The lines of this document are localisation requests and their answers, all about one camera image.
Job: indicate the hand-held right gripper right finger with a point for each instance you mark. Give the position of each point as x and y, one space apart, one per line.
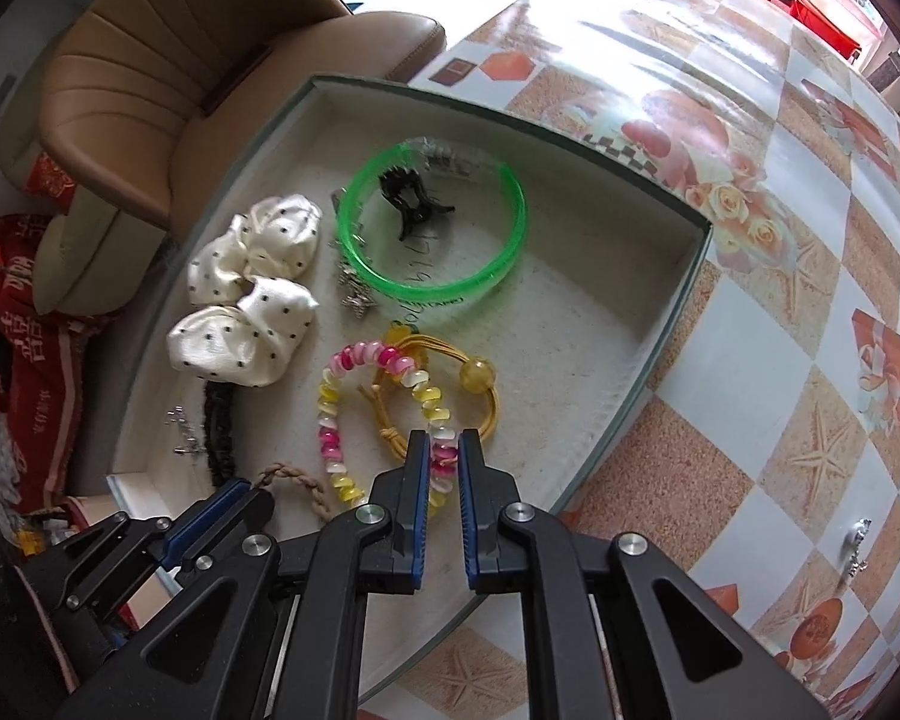
469 532

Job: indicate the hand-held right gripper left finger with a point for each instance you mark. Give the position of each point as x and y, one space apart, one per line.
420 517

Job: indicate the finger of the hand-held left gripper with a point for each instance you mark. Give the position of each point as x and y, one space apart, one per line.
210 510

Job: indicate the silver star hair clip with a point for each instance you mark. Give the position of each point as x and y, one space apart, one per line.
356 300

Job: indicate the green translucent bangle set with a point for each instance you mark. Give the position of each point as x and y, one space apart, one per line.
420 289

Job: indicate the grey-green shallow box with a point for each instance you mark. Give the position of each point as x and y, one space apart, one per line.
570 315

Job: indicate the small silver hair clip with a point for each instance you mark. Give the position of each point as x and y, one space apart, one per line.
184 431

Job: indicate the white polka dot scrunchie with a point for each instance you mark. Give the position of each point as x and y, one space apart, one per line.
255 315

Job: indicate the red printed bag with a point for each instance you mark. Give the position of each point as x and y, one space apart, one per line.
37 360

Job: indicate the black claw hair clip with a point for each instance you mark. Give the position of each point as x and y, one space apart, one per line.
412 199

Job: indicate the checkered printed tablecloth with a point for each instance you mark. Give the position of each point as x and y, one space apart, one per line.
757 315

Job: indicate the silver rhinestone hair clip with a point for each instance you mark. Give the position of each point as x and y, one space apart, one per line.
856 540

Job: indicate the brown leather chair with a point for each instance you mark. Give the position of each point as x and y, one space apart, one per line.
157 52

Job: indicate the red bucket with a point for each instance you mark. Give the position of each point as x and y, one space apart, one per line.
825 19

